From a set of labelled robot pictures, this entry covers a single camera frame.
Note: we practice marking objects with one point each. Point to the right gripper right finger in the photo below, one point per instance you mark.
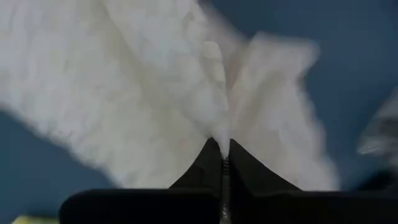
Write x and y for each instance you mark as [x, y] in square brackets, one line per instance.
[280, 208]

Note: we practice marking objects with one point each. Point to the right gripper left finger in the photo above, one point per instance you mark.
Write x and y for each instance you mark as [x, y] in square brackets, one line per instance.
[186, 205]

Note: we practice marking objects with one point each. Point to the white lace garment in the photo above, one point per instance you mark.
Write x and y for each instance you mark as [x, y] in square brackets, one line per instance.
[140, 77]

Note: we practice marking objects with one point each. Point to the yellow shirt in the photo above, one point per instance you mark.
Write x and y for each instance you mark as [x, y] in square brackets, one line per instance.
[34, 220]

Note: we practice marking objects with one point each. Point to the clear spray bottle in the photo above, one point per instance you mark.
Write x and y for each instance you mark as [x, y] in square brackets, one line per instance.
[382, 124]

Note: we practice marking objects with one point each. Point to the blue table mat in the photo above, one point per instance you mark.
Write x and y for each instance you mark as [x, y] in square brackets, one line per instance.
[357, 46]

